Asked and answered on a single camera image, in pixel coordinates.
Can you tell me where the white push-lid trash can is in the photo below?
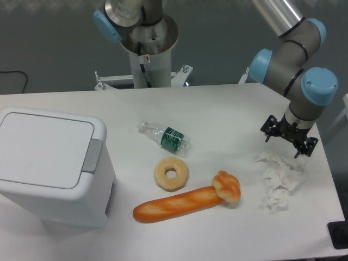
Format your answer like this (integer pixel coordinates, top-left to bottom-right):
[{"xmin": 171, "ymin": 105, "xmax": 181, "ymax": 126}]
[{"xmin": 1, "ymin": 107, "xmax": 117, "ymax": 227}]

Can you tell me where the white metal base frame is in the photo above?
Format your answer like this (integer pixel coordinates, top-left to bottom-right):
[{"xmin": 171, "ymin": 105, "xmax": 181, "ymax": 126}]
[{"xmin": 94, "ymin": 64, "xmax": 251, "ymax": 91}]

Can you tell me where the long orange baguette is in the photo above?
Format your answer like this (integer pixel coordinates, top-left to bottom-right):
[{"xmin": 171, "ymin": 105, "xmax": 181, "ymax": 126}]
[{"xmin": 133, "ymin": 186, "xmax": 223, "ymax": 223}]

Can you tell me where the white furniture piece right edge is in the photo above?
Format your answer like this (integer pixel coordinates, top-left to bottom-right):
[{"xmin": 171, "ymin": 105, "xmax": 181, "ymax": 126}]
[{"xmin": 322, "ymin": 94, "xmax": 348, "ymax": 145}]

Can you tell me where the knotted bread roll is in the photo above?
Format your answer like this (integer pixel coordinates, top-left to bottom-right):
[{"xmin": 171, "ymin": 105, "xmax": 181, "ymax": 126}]
[{"xmin": 212, "ymin": 170, "xmax": 241, "ymax": 203}]

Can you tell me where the crumpled white tissue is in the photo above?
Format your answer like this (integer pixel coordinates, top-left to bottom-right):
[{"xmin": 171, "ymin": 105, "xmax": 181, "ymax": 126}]
[{"xmin": 254, "ymin": 152, "xmax": 313, "ymax": 215}]

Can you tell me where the black device at table edge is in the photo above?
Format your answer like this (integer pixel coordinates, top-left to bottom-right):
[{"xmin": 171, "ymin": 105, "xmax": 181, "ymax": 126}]
[{"xmin": 327, "ymin": 221, "xmax": 347, "ymax": 250}]

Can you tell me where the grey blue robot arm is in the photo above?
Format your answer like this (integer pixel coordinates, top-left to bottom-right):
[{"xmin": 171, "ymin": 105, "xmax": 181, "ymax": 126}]
[{"xmin": 93, "ymin": 1, "xmax": 338, "ymax": 156}]

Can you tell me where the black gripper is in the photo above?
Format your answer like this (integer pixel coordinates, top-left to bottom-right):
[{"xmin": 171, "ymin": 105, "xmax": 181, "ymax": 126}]
[{"xmin": 260, "ymin": 113, "xmax": 319, "ymax": 159}]

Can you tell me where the black cable on floor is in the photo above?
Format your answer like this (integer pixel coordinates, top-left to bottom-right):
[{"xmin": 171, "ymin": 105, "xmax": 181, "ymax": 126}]
[{"xmin": 0, "ymin": 70, "xmax": 28, "ymax": 95}]

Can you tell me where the pale ring doughnut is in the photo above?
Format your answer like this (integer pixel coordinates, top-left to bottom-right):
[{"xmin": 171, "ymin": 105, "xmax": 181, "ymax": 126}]
[{"xmin": 154, "ymin": 157, "xmax": 189, "ymax": 191}]

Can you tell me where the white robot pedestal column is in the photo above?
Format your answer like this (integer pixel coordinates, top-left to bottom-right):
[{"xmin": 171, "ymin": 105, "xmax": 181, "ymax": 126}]
[{"xmin": 121, "ymin": 14, "xmax": 178, "ymax": 89}]

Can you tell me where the clear plastic bottle green label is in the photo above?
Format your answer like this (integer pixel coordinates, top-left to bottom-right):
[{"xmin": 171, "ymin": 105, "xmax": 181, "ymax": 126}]
[{"xmin": 137, "ymin": 121, "xmax": 190, "ymax": 157}]

